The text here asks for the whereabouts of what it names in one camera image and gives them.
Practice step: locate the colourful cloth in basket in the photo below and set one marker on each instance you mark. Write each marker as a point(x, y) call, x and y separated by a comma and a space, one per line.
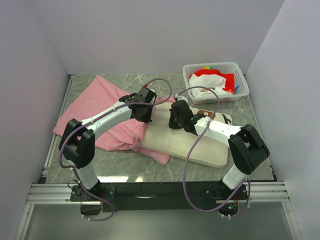
point(236, 86)

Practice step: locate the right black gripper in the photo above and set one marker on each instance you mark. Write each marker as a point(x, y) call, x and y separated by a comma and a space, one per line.
point(171, 124)

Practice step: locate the pink pillowcase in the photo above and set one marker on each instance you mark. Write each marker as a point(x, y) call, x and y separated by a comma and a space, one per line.
point(99, 108)

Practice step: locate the white plastic basket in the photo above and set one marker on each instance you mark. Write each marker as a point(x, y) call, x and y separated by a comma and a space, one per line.
point(225, 68)

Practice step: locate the cream pillow with bear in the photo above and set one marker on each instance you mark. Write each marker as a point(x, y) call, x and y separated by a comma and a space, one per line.
point(176, 142)

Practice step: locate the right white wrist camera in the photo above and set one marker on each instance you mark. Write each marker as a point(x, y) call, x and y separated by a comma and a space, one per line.
point(179, 97)

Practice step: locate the black base beam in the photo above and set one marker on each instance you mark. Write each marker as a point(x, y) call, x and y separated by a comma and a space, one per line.
point(138, 196)

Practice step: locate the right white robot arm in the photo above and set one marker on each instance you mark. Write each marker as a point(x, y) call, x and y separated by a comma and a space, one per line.
point(247, 148)

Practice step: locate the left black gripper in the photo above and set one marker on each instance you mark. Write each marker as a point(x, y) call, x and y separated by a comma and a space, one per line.
point(148, 118)

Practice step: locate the white and red cloth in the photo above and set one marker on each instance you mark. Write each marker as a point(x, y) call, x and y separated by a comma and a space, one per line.
point(221, 83)

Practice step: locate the aluminium rail frame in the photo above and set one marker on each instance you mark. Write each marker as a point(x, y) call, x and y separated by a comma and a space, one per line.
point(49, 214)

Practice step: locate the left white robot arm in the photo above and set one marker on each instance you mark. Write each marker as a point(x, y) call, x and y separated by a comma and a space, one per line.
point(77, 146)

